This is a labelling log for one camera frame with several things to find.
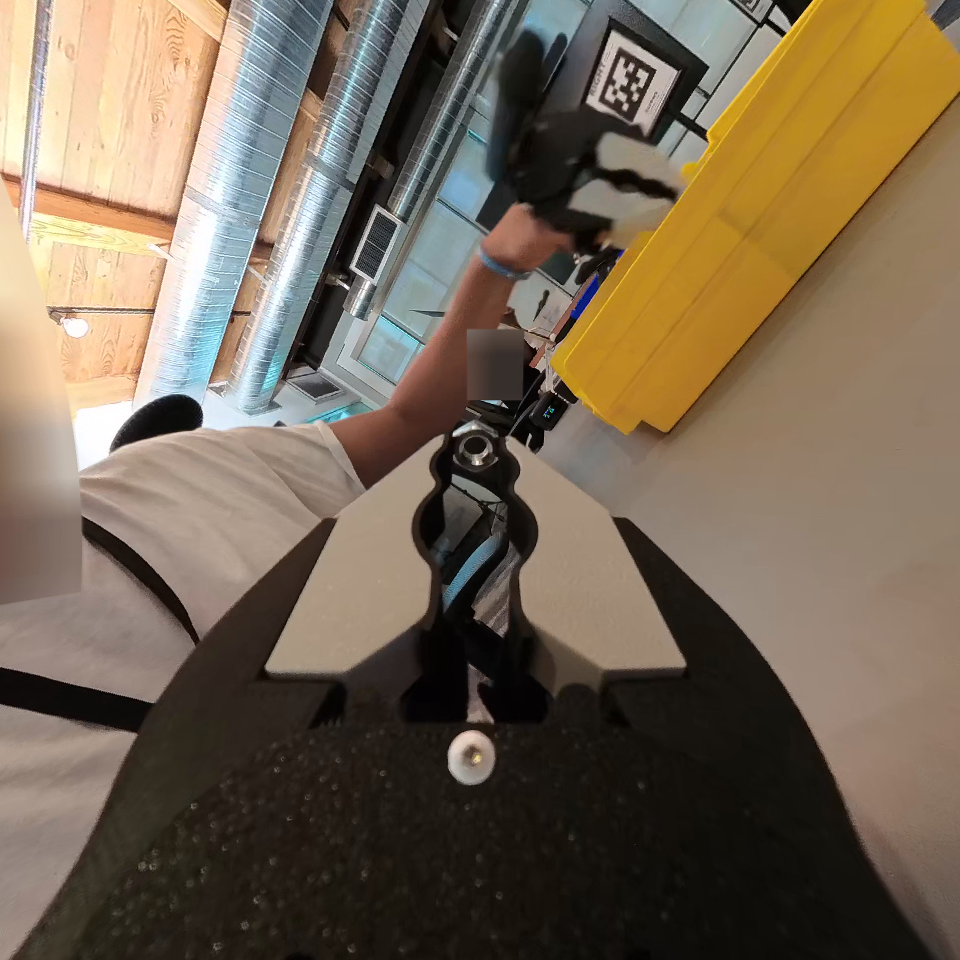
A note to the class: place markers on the spiral metal air duct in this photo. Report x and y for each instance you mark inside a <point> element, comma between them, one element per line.
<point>225,187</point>
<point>315,225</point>
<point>450,97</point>

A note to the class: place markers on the steel hex nut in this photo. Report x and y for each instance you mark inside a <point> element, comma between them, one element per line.
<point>474,446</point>

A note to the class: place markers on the yellow plastic bin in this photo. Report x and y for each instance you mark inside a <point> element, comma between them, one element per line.
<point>750,225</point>

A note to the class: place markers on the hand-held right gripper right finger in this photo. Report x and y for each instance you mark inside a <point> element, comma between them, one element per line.
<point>600,592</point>

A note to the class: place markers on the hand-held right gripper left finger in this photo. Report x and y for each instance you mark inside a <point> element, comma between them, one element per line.
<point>352,592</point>

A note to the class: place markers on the ceiling light bulb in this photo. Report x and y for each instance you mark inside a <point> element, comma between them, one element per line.
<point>73,325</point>

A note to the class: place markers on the black digital timer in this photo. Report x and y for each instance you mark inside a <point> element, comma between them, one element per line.
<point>547,412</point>

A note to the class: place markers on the person's left forearm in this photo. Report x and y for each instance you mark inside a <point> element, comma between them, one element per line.
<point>450,330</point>

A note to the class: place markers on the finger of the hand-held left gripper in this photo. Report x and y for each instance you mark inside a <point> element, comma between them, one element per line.
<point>634,157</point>
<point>607,214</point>

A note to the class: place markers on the white vent grille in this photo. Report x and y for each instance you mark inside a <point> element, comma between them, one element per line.
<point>373,244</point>

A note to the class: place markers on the person's left hand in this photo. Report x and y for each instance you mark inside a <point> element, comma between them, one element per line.
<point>525,234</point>

